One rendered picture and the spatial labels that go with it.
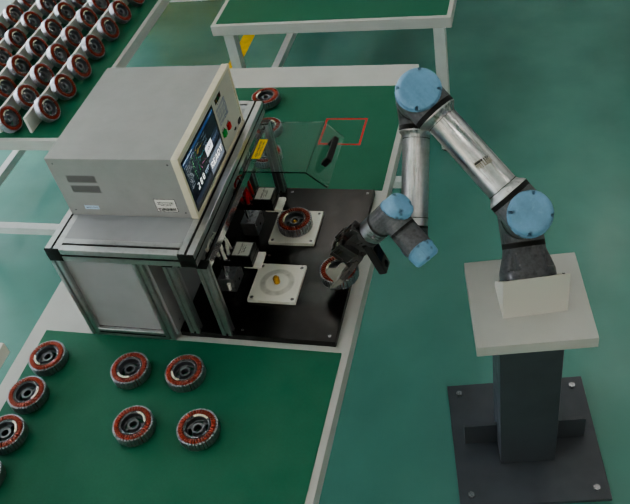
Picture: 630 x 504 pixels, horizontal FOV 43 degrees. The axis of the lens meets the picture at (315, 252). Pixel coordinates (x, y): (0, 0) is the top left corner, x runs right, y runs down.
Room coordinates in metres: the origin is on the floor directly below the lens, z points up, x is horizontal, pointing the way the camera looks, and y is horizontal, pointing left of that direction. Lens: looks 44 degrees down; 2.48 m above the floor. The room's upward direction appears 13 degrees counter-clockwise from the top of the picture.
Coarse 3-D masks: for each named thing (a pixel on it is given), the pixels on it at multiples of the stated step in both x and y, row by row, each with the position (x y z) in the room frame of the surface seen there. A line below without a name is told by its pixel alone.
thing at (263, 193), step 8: (256, 192) 1.94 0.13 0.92; (264, 192) 1.93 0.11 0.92; (272, 192) 1.92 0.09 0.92; (256, 200) 1.90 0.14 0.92; (264, 200) 1.89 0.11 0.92; (272, 200) 1.89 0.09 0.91; (280, 200) 1.92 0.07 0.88; (240, 208) 1.92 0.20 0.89; (248, 208) 1.91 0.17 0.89; (256, 208) 1.90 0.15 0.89; (264, 208) 1.89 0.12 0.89; (272, 208) 1.88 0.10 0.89; (280, 208) 1.89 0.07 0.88; (248, 216) 1.93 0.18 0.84
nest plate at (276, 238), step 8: (312, 216) 1.93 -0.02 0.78; (320, 216) 1.92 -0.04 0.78; (288, 224) 1.92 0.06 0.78; (320, 224) 1.89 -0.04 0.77; (272, 232) 1.90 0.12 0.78; (312, 232) 1.85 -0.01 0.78; (272, 240) 1.86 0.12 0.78; (280, 240) 1.85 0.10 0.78; (288, 240) 1.84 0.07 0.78; (296, 240) 1.83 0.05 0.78; (304, 240) 1.82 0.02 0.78; (312, 240) 1.82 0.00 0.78
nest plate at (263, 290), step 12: (264, 264) 1.76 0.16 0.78; (276, 264) 1.75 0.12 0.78; (264, 276) 1.71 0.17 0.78; (288, 276) 1.69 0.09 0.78; (300, 276) 1.67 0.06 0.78; (252, 288) 1.67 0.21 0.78; (264, 288) 1.66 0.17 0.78; (276, 288) 1.65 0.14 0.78; (288, 288) 1.64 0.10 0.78; (300, 288) 1.63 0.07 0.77; (252, 300) 1.63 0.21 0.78; (264, 300) 1.61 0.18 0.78; (276, 300) 1.60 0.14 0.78; (288, 300) 1.59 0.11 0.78
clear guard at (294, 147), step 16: (272, 128) 2.05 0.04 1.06; (288, 128) 2.03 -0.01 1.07; (304, 128) 2.01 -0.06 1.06; (320, 128) 1.99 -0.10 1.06; (256, 144) 1.99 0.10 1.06; (272, 144) 1.97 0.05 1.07; (288, 144) 1.95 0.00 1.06; (304, 144) 1.93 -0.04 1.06; (320, 144) 1.92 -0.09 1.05; (256, 160) 1.91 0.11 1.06; (272, 160) 1.89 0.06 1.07; (288, 160) 1.87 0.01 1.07; (304, 160) 1.85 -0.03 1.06; (320, 160) 1.86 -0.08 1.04; (320, 176) 1.81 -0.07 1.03
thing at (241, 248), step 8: (224, 248) 1.75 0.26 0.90; (240, 248) 1.71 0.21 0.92; (248, 248) 1.70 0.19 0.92; (256, 248) 1.71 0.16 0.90; (232, 256) 1.68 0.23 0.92; (240, 256) 1.67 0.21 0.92; (248, 256) 1.66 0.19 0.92; (256, 256) 1.70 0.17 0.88; (264, 256) 1.69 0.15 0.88; (216, 264) 1.70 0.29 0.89; (224, 264) 1.69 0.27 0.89; (232, 264) 1.68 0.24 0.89; (240, 264) 1.67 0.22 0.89; (248, 264) 1.66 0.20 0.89; (256, 264) 1.67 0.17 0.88; (224, 272) 1.70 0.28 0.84
